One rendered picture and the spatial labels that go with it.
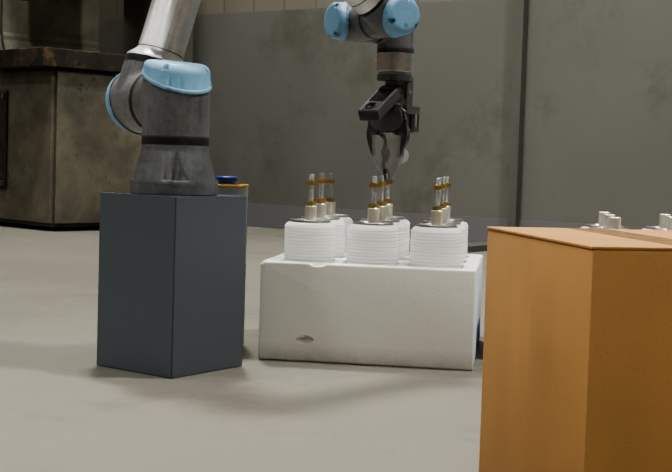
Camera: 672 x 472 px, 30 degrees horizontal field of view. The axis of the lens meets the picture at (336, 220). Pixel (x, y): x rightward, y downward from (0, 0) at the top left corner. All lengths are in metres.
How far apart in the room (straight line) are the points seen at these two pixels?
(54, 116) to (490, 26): 1.98
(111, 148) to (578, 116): 2.12
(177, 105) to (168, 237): 0.23
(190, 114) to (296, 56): 4.19
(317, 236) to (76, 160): 3.55
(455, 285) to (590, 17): 3.35
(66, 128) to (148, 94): 3.59
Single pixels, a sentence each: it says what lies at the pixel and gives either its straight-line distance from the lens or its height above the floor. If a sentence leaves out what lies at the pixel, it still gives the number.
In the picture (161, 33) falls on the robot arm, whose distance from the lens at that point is 2.30.
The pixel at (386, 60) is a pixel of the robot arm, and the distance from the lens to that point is 2.54.
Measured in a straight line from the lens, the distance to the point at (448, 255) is 2.27.
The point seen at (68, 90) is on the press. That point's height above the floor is 0.63.
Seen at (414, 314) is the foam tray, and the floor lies 0.10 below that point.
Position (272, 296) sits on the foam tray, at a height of 0.12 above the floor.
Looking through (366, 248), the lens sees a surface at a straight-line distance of 2.28.
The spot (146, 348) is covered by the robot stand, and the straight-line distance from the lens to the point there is 2.13.
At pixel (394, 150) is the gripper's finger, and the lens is 2.54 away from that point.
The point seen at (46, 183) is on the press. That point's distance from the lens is 5.74.
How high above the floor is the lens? 0.37
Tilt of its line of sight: 3 degrees down
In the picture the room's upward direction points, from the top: 2 degrees clockwise
